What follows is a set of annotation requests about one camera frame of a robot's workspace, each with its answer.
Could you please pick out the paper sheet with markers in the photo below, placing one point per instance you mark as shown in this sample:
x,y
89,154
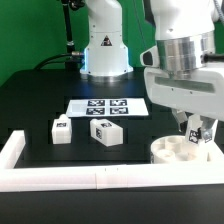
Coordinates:
x,y
107,107

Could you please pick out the white U-shaped fence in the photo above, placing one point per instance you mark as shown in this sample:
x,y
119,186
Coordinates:
x,y
14,179

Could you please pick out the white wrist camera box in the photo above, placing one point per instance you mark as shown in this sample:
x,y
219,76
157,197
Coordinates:
x,y
150,57

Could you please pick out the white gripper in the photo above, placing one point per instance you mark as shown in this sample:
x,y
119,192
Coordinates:
x,y
201,94

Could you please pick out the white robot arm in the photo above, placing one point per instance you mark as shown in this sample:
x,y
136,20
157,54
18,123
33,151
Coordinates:
x,y
182,70

